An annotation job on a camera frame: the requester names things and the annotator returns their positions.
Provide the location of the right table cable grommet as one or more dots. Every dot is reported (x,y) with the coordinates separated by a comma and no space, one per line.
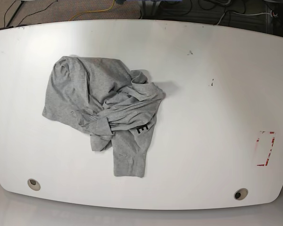
(240,194)

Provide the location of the red tape marking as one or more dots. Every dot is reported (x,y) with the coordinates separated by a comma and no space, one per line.
(263,148)

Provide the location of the table cable grommet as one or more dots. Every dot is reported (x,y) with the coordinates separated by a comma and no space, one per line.
(240,194)
(33,184)

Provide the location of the grey t-shirt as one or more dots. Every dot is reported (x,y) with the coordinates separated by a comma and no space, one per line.
(116,107)

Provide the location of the left table cable grommet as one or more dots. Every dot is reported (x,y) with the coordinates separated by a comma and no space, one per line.
(33,184)

